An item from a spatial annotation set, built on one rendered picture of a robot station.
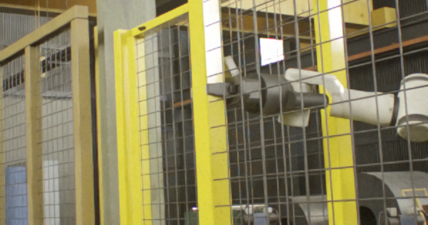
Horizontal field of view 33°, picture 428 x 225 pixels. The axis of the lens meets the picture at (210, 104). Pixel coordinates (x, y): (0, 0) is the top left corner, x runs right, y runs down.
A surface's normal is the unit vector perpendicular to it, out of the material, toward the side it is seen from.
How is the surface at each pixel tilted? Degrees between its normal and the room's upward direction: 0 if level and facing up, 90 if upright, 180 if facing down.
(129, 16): 90
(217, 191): 90
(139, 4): 90
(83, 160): 90
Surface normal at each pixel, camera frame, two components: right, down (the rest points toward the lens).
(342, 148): 0.56, -0.14
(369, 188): -0.83, -0.03
